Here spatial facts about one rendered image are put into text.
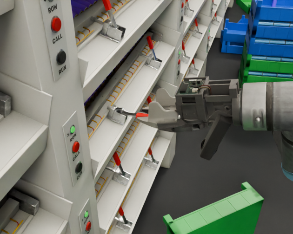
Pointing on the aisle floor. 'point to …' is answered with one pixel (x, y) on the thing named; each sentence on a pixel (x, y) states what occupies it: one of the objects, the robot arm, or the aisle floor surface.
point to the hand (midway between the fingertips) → (146, 117)
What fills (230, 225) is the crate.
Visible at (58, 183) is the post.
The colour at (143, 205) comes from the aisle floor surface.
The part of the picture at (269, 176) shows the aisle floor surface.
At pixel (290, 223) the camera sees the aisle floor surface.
